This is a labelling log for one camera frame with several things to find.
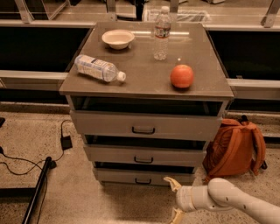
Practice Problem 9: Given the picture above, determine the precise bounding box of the grey drawer cabinet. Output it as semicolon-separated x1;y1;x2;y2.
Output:
59;22;234;175

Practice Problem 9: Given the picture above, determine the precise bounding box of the black cable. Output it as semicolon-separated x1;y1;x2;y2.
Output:
0;118;73;177

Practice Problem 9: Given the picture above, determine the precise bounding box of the black power adapter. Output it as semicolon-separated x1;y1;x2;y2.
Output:
60;136;73;151

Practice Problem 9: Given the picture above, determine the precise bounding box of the grey bottom drawer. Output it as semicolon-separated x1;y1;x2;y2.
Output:
93;168;194;186

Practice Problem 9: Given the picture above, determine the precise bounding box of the grey drawer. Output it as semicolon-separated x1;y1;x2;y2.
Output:
93;168;194;186
84;145;205;167
70;110;221;141

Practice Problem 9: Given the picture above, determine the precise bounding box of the grey top drawer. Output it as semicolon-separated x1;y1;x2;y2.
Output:
70;110;221;141

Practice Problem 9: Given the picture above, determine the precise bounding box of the white paper bowl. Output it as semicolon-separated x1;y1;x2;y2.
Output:
101;30;135;50

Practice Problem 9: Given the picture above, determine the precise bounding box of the black stand leg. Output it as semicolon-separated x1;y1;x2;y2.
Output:
0;157;54;224

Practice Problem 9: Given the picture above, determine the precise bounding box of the orange backpack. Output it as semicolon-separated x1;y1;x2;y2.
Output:
203;115;268;183

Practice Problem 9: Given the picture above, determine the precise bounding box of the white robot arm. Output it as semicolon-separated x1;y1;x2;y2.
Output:
164;177;280;224

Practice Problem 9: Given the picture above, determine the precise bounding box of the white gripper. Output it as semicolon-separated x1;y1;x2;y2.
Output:
164;177;193;224

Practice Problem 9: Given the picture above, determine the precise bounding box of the lying clear water bottle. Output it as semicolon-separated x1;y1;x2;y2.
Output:
74;55;126;82

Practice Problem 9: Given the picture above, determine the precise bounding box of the red apple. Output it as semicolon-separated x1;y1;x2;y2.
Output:
170;65;194;88

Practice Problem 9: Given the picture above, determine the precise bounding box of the upright clear water bottle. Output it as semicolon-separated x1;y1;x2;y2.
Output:
153;6;172;60

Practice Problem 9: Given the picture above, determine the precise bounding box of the grey middle drawer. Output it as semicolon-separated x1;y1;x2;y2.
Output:
84;145;205;167

